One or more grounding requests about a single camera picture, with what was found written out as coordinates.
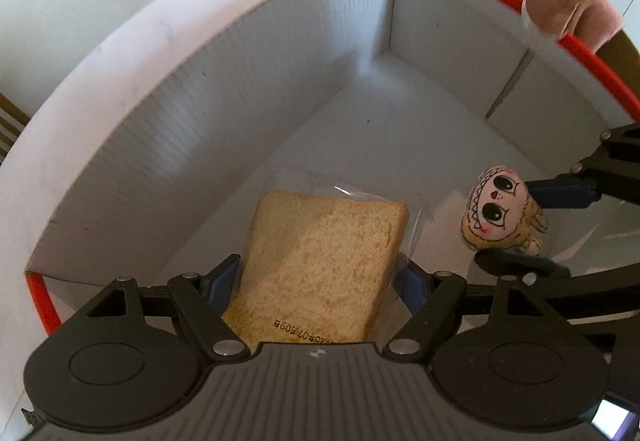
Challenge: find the wooden chair at wall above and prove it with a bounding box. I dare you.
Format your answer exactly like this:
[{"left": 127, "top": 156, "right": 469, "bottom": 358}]
[{"left": 0, "top": 94, "right": 30, "bottom": 162}]

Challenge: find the bagged bread slice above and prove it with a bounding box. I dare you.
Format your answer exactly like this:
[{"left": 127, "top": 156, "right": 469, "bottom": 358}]
[{"left": 222, "top": 164, "right": 428, "bottom": 350}]

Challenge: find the red cardboard box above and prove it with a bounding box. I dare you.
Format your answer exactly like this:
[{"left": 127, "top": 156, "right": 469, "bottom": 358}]
[{"left": 6, "top": 0, "right": 639, "bottom": 333}]

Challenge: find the cartoon face plush keychain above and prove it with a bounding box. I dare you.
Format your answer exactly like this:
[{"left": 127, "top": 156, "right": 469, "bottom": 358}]
[{"left": 460, "top": 166, "right": 548, "bottom": 256}]

